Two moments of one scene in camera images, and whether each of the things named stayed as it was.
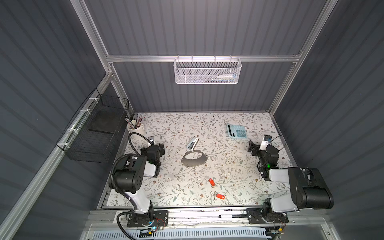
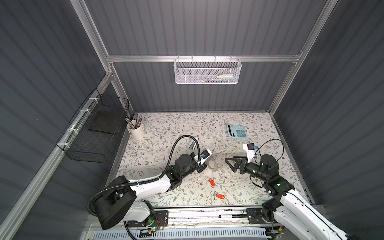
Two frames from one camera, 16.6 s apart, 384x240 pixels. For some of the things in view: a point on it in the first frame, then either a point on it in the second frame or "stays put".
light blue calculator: (237, 131) stays put
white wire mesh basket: (207, 71) stays put
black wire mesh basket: (92, 134) stays put
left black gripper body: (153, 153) -> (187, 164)
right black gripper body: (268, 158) -> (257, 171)
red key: (212, 182) stays put
